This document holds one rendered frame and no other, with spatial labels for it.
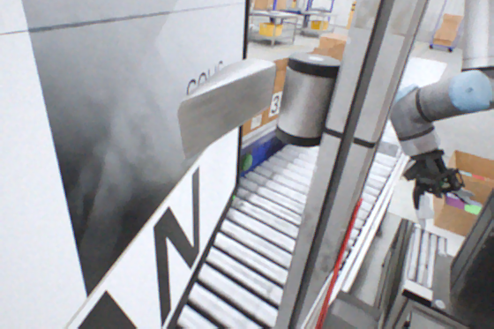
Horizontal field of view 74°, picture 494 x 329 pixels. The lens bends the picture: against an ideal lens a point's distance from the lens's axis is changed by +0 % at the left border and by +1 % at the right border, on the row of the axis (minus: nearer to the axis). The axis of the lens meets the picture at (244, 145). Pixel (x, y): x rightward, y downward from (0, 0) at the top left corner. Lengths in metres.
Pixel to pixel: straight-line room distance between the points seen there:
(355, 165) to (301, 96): 0.07
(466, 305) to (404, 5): 0.97
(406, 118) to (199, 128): 0.75
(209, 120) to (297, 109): 0.08
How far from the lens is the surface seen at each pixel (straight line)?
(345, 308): 0.51
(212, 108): 0.21
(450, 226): 1.42
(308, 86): 0.26
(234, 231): 1.09
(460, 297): 1.11
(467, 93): 0.84
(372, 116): 0.25
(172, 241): 0.21
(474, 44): 0.99
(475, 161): 1.95
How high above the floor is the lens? 1.46
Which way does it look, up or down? 26 degrees down
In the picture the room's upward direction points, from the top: 8 degrees clockwise
